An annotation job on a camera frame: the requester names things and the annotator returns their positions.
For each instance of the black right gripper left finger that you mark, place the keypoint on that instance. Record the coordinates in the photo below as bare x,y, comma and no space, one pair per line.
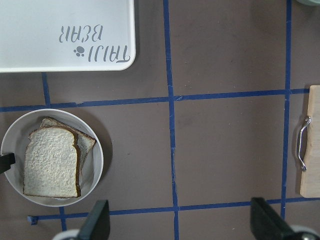
97,224

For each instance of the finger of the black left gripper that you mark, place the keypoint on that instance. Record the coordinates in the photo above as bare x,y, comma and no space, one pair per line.
6,161

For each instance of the wooden cutting board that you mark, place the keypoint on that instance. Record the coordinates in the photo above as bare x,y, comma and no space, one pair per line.
310,162

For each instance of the bread slice on plate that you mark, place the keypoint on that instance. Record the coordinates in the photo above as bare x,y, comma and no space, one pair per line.
84,142

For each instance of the white bear tray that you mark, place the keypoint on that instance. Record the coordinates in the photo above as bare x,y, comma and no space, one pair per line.
66,35

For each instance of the bread slice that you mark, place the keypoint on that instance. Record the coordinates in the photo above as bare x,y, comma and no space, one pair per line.
84,142
52,164

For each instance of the green bowl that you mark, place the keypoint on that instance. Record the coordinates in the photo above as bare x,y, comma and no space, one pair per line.
310,2

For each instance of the white round plate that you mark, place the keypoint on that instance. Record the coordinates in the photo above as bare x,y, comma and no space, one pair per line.
16,140

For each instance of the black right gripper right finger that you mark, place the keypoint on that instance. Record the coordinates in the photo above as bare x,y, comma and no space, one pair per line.
266,224

